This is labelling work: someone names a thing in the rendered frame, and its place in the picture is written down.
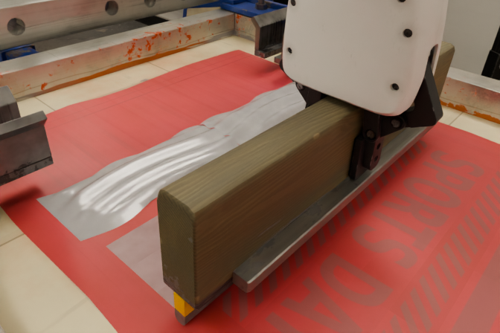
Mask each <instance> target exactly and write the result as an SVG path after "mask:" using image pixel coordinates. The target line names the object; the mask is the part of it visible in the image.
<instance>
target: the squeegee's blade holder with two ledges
mask: <svg viewBox="0 0 500 333"><path fill-rule="evenodd" d="M435 125H436V124H435ZM435 125H433V126H426V127H416V128H411V127H408V128H407V129H405V130H404V131H403V132H402V133H400V134H399V135H398V136H397V137H395V139H393V140H392V141H391V142H390V143H388V144H387V145H386V146H385V147H383V148H382V151H381V155H380V159H379V162H378V164H377V165H376V166H375V167H374V168H373V169H372V170H368V169H367V170H366V171H365V172H364V173H363V174H362V175H361V176H360V177H359V178H358V179H357V180H353V179H352V178H350V177H349V176H348V177H347V178H346V179H345V180H343V181H342V182H341V183H340V184H338V185H337V186H336V187H335V188H333V189H332V190H331V191H330V192H329V193H328V194H326V195H325V196H324V197H323V198H321V199H320V200H319V201H318V202H316V203H315V204H314V205H313V206H311V208H310V209H308V210H307V211H306V212H305V213H303V214H302V215H301V216H299V217H298V218H297V219H296V220H294V222H292V223H291V224H290V225H289V226H287V227H286V228H285V229H284V230H282V231H281V232H280V233H279V234H278V235H277V236H275V237H274V238H273V239H272V240H270V241H269V242H268V243H266V244H265V245H264V246H263V247H262V248H261V249H260V250H258V251H257V252H256V253H254V254H253V255H252V256H251V257H249V258H248V259H247V260H246V261H245V262H244V263H243V264H241V265H240V266H239V267H238V268H236V269H235V270H234V271H233V279H232V282H233V283H234V284H235V285H236V286H237V287H239V288H240V289H242V290H243V291H244V292H246V293H248V292H250V291H252V290H253V289H254V288H255V287H256V286H257V285H259V284H260V283H261V282H262V281H263V280H264V279H265V278H267V276H268V275H270V273H271V272H273V271H274V270H275V269H276V268H277V267H278V266H279V265H280V264H282V263H283V262H284V261H285V260H286V259H287V258H288V257H290V256H291V255H292V254H293V253H294V252H295V251H296V250H297V249H299V247H300V246H302V244H304V243H305V242H306V241H307V240H308V239H309V238H310V237H312V236H313V235H314V234H315V233H316V232H317V231H318V230H320V229H321V228H322V227H323V226H324V225H325V224H326V223H328V222H329V220H331V218H332V217H334V216H335V215H336V214H337V213H338V212H339V211H340V210H342V209H343V208H344V207H345V206H346V205H347V204H348V203H350V202H351V201H352V200H353V199H354V198H355V197H356V196H358V194H360V193H361V191H363V190H364V189H365V188H366V187H367V186H368V185H369V184H370V183H372V182H373V181H374V180H375V179H376V178H377V177H378V176H380V175H381V174H382V173H383V172H384V171H385V170H386V169H387V168H389V167H390V165H392V164H393V163H394V162H395V161H396V160H397V159H398V158H399V157H400V156H402V155H403V154H404V153H405V152H406V151H407V150H408V149H410V148H411V147H412V146H413V145H414V144H415V143H416V142H418V141H419V139H421V138H422V136H424V135H425V134H426V133H427V132H428V131H429V130H430V129H432V128H433V127H434V126H435Z"/></svg>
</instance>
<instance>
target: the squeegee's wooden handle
mask: <svg viewBox="0 0 500 333"><path fill-rule="evenodd" d="M454 53H455V46H454V45H452V44H451V43H448V42H444V41H442V42H441V47H440V53H439V57H438V61H437V66H436V69H435V74H434V79H435V84H436V87H437V92H438V95H439V98H440V95H441V92H442V90H443V86H444V83H445V80H446V76H447V74H448V71H449V67H450V65H451V62H452V58H453V56H454ZM363 122H364V109H362V108H359V107H357V106H354V105H352V104H349V103H346V102H344V101H342V100H338V99H336V98H334V97H331V96H327V97H325V98H324V99H322V100H319V101H318V102H317V103H314V104H312V105H311V106H309V107H307V108H305V109H304V110H302V111H300V112H299V113H297V114H294V115H293V116H291V117H289V118H287V119H285V120H284V121H282V122H280V123H279V124H277V125H275V126H273V127H272V128H270V129H267V130H266V131H264V132H262V133H260V134H259V135H257V136H255V137H253V138H252V139H250V140H247V141H246V142H245V143H242V144H240V145H239V146H237V147H235V148H233V149H232V150H230V151H228V152H226V153H225V154H223V155H221V156H219V157H218V158H215V159H214V160H212V161H210V162H208V163H207V164H205V165H203V166H201V167H200V168H198V169H195V170H194V171H192V172H190V173H188V174H187V175H185V176H183V177H182V178H180V179H178V180H176V181H174V182H173V183H171V184H169V185H167V186H166V187H163V188H162V189H160V190H159V192H158V197H157V208H158V225H159V235H160V244H161V261H162V270H163V280H164V283H165V284H166V285H168V286H169V287H170V288H171V289H172V290H173V291H175V292H176V293H177V294H178V295H179V296H180V297H181V298H182V299H183V300H184V301H185V302H187V303H188V304H189V305H190V306H191V307H192V308H194V309H196V310H199V309H200V308H201V307H203V305H205V304H206V303H207V302H208V301H210V300H211V299H212V298H213V297H215V296H216V295H217V294H218V293H219V292H221V290H222V289H224V288H225V287H226V286H227V285H229V284H230V283H231V282H232V279H233V271H234V270H235V269H236V268H238V267H239V266H240V265H241V264H243V263H244V262H245V261H246V260H247V259H248V258H249V257H251V256H252V255H253V254H254V253H256V252H257V251H258V250H260V249H261V248H262V247H263V246H264V245H265V244H266V243H268V242H269V241H270V240H272V239H273V238H274V237H275V236H277V235H278V234H279V233H280V232H281V231H282V230H284V229H285V228H286V227H287V226H289V225H290V224H291V223H292V222H294V220H296V219H297V218H298V217H299V216H301V215H302V214H303V213H305V212H306V211H307V210H308V209H310V208H311V206H313V205H314V204H315V203H316V202H318V201H319V200H320V199H321V198H323V197H324V196H325V195H326V194H328V193H329V192H330V191H331V190H332V189H333V188H335V187H336V186H337V185H338V184H340V183H341V182H342V181H343V180H345V179H346V178H347V177H348V176H349V175H348V173H349V169H350V160H351V155H352V151H353V143H354V140H355V138H356V137H357V136H358V135H359V134H361V133H362V130H363Z"/></svg>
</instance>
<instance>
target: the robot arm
mask: <svg viewBox="0 0 500 333"><path fill-rule="evenodd" d="M447 6H448V0H289V2H288V7H287V12H286V24H285V31H284V38H283V58H282V59H281V61H280V63H279V66H280V68H281V70H282V71H283V72H284V73H285V74H286V75H287V76H288V77H289V78H290V79H291V80H292V81H293V82H295V85H296V87H297V89H298V90H299V92H300V94H301V96H302V97H303V98H304V100H305V102H306V106H305V108H307V107H309V106H311V105H312V104H314V103H317V102H318V101H319V100H322V99H324V98H325V97H327V96H331V97H334V98H336V99H338V100H342V101H344V102H346V103H349V104H352V105H354V106H357V107H359V108H362V109H364V122H363V130H362V133H361V134H359V135H358V136H357V137H356V138H355V140H354V143H353V151H352V155H351V160H350V169H349V173H348V175H349V177H350V178H352V179H353V180H357V179H358V178H359V177H360V176H361V175H362V174H363V173H364V172H365V171H366V170H367V169H368V170H372V169H373V168H374V167H375V166H376V165H377V164H378V162H379V159H380V155H381V151H382V145H383V142H384V138H385V136H386V135H389V134H391V133H393V132H396V131H399V130H401V129H403V128H406V127H411V128H416V127H426V126H433V125H435V124H436V123H437V122H438V121H439V120H440V119H441V118H442V116H443V109H442V106H441V104H440V98H439V95H438V90H437V87H436V84H435V79H434V74H435V69H436V66H437V63H438V57H439V53H440V47H441V42H442V38H443V30H444V26H445V21H446V12H447ZM413 101H414V106H412V107H410V106H411V104H412V103H413Z"/></svg>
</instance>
